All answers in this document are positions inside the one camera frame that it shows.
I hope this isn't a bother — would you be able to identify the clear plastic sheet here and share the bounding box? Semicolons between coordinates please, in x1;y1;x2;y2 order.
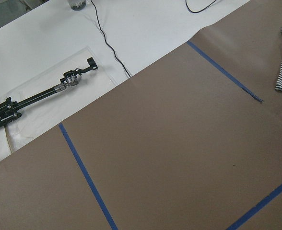
0;46;116;152

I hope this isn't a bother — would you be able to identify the black cable on table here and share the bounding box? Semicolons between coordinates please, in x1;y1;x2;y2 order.
90;0;132;78

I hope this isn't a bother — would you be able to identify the black folded tripod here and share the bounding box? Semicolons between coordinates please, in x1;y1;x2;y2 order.
0;57;98;127

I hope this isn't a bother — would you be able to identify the clear water bottle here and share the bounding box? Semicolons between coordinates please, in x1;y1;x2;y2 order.
68;0;87;11

